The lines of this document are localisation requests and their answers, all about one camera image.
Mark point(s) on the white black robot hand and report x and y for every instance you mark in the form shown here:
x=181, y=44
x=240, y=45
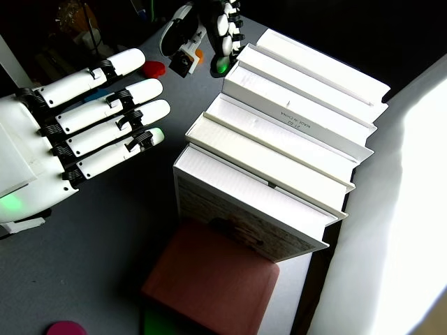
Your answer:
x=21, y=157
x=225, y=35

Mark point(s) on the orange-red toy block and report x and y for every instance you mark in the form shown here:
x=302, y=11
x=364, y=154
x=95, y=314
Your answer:
x=199, y=55

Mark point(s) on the white book faint spine text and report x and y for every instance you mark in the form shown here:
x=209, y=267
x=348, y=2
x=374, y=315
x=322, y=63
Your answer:
x=272, y=97

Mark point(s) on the red heart toy block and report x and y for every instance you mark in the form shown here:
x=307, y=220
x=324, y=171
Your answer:
x=153, y=69

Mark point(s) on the white Special Issue book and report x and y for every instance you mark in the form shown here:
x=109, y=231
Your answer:
x=297, y=76

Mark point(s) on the white book gold Chinese characters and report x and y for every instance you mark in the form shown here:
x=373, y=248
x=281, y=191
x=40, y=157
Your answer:
x=314, y=61

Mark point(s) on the blue round toy block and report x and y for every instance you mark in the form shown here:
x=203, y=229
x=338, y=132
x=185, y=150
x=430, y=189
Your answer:
x=99, y=95

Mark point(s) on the grey table cloth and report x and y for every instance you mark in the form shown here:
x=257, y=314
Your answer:
x=104, y=244

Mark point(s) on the pink round toy block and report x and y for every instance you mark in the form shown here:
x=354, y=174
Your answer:
x=66, y=328

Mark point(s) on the green toy block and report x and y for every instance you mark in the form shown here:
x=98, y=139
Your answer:
x=157, y=322

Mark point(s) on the red hardcover book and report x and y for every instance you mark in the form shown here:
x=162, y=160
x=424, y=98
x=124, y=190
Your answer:
x=209, y=286

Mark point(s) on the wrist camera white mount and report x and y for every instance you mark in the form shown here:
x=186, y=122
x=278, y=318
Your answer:
x=183, y=63

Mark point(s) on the white frame post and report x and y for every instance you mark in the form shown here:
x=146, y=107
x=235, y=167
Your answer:
x=14, y=66

